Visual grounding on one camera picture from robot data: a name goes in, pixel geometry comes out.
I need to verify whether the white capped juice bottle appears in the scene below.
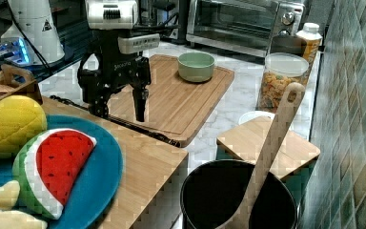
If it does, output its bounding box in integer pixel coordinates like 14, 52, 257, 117
295, 23, 322, 65

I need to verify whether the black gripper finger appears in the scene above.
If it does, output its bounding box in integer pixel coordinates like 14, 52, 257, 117
85, 87, 111, 118
132, 88, 149, 122

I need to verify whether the white small dish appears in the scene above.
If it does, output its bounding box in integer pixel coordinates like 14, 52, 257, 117
238, 111, 275, 125

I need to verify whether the silver toaster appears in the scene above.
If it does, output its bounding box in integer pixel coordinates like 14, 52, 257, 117
153, 0, 190, 44

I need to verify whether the wooden handled tray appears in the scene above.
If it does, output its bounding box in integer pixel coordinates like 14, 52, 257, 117
0, 64, 43, 104

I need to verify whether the clear cereal jar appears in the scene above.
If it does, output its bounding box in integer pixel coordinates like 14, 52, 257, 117
256, 52, 309, 113

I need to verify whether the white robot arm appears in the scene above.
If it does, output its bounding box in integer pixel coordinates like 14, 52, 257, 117
77, 0, 151, 122

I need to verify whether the black drawer handle bar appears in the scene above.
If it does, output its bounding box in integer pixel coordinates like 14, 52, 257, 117
50, 95, 181, 148

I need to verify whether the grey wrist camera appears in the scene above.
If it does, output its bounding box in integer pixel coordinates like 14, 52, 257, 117
117, 33, 160, 54

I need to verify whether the plush watermelon slice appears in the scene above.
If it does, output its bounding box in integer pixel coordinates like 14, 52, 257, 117
12, 128, 97, 219

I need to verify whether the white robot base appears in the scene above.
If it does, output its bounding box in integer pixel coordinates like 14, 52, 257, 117
1, 0, 65, 67

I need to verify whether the pale yellow plush toy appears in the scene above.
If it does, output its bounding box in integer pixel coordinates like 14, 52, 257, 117
0, 180, 48, 229

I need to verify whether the wooden cutting board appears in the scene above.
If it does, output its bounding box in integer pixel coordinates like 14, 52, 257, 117
108, 54, 234, 148

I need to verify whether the wooden spatula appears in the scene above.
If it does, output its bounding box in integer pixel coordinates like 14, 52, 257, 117
215, 82, 305, 229

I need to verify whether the wooden drawer cabinet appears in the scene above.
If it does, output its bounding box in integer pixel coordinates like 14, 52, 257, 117
42, 97, 188, 229

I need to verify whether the black utensil pot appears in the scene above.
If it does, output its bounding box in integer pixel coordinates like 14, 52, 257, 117
180, 159, 297, 229

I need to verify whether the yellow plush fruit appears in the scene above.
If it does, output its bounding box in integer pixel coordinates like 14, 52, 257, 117
0, 95, 47, 158

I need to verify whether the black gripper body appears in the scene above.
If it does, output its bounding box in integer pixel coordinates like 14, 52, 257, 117
77, 31, 151, 94

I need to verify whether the blue round plate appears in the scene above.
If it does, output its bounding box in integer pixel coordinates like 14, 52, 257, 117
0, 114, 123, 229

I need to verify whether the green box with wooden lid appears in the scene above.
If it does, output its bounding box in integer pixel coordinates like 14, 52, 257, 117
215, 115, 321, 206

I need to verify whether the silver toaster oven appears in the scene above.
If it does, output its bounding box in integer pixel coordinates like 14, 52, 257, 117
186, 0, 309, 57

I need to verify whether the green ceramic bowl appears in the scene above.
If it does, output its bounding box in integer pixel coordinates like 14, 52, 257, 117
177, 52, 215, 83

